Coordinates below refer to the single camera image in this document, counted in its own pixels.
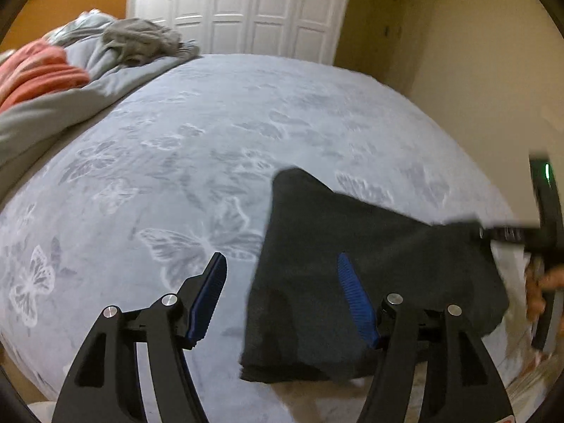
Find white wardrobe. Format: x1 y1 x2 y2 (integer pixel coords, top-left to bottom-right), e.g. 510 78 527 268
126 0 356 65

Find grey quilt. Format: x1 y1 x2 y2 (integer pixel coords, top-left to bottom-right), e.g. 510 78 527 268
0 11 202 195

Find person's right hand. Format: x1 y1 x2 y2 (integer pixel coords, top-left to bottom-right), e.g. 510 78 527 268
525 261 564 323

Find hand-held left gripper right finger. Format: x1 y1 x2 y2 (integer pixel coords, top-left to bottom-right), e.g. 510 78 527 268
337 253 514 423

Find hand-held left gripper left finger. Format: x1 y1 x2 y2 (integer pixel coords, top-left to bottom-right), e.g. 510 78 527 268
52 251 228 423

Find crumpled grey garment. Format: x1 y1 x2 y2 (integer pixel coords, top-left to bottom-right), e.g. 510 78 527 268
101 18 182 65

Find dark grey pants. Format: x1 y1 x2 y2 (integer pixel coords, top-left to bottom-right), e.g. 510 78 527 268
239 166 510 384

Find bed with grey butterfly cover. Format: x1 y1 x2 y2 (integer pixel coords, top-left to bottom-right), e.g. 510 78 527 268
0 53 544 423

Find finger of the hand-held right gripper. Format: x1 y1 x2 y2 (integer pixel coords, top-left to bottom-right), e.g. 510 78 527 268
478 224 530 246

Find pink blanket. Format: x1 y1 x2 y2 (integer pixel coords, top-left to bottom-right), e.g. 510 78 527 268
0 39 92 114

